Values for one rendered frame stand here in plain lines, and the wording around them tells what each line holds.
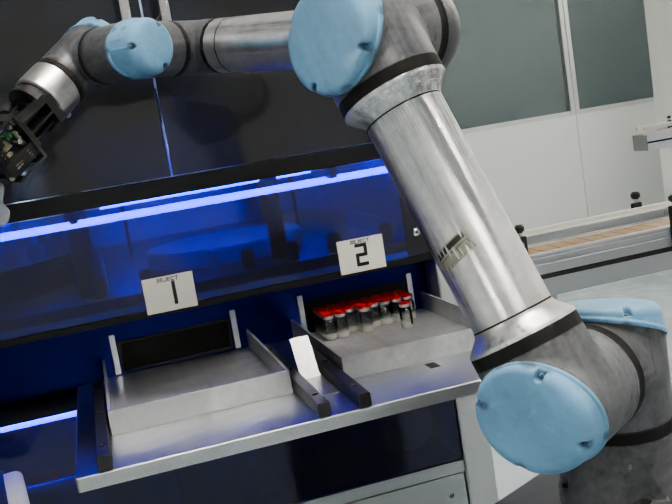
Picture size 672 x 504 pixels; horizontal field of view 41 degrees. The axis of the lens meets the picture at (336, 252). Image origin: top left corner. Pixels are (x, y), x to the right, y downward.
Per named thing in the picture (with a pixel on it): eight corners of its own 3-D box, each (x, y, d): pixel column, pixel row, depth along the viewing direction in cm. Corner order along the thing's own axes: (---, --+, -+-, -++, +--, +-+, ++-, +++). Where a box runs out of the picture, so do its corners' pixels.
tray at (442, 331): (293, 337, 166) (290, 319, 166) (424, 308, 172) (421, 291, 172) (345, 380, 133) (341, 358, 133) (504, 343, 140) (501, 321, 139)
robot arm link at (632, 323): (691, 400, 101) (678, 282, 99) (648, 445, 91) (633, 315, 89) (589, 393, 109) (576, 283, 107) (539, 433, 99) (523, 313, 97)
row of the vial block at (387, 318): (321, 337, 162) (316, 312, 162) (413, 316, 167) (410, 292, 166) (324, 339, 160) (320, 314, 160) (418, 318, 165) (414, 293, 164)
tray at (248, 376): (106, 379, 158) (102, 360, 157) (251, 347, 164) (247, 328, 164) (112, 435, 125) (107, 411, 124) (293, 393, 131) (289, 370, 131)
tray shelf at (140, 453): (79, 396, 157) (77, 386, 156) (449, 313, 174) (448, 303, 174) (78, 493, 111) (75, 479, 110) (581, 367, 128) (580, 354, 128)
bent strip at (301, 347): (295, 375, 141) (288, 338, 140) (313, 371, 142) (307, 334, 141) (319, 397, 127) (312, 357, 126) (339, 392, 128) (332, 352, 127)
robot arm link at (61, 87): (22, 64, 122) (58, 111, 127) (1, 85, 120) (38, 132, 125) (57, 59, 118) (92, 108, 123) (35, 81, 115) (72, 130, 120)
